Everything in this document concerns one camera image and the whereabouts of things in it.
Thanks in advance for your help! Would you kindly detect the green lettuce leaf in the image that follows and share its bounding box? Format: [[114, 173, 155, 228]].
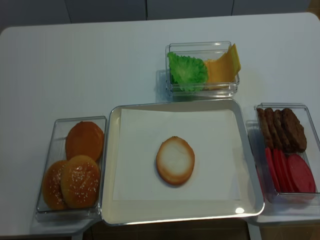
[[167, 52, 208, 92]]

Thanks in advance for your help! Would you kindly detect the clear lettuce and cheese container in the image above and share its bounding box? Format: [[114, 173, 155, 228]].
[[165, 41, 241, 98]]

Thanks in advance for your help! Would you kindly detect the white metal tray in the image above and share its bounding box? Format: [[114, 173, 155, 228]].
[[101, 98, 265, 225]]

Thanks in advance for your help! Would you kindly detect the white paper sheet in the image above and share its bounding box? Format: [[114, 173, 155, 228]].
[[113, 109, 242, 201]]

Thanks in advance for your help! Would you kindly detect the plain brown bun half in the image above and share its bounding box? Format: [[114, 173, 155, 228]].
[[65, 121, 105, 163]]

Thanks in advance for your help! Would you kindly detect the yellow cheese slice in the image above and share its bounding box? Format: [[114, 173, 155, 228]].
[[204, 52, 235, 85], [229, 43, 241, 76]]

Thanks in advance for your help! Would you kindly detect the sesame bun top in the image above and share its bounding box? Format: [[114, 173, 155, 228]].
[[41, 160, 68, 211], [60, 155, 101, 209]]

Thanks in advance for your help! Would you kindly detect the brown burger patty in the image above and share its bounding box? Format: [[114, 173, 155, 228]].
[[273, 109, 293, 153], [281, 108, 307, 153], [256, 108, 274, 150], [264, 108, 283, 150]]

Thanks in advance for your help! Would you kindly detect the clear bun container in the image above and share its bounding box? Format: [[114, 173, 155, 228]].
[[35, 115, 108, 222]]

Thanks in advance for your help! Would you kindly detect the red tomato slice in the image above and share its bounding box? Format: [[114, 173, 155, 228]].
[[272, 148, 288, 193], [265, 147, 281, 193], [287, 154, 316, 193], [278, 150, 297, 193]]

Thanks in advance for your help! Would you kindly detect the clear meat and tomato container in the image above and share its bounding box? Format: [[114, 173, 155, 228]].
[[253, 103, 320, 206]]

